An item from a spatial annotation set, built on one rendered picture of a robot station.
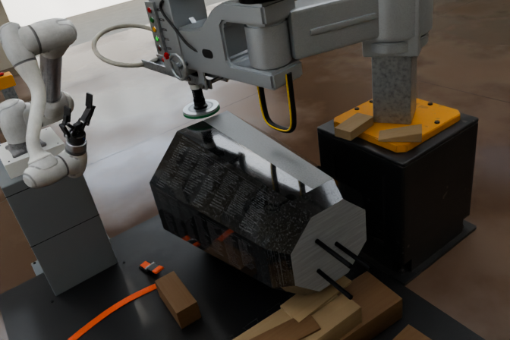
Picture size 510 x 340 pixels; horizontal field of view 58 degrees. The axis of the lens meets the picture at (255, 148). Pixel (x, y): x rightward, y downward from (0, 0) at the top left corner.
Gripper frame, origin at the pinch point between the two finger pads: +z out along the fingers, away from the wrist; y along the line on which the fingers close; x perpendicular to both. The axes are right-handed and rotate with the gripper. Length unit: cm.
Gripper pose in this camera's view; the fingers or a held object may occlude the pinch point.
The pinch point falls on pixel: (78, 102)
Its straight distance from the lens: 206.7
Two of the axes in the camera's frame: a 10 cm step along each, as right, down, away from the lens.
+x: 8.8, 4.4, -1.4
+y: 3.7, -4.9, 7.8
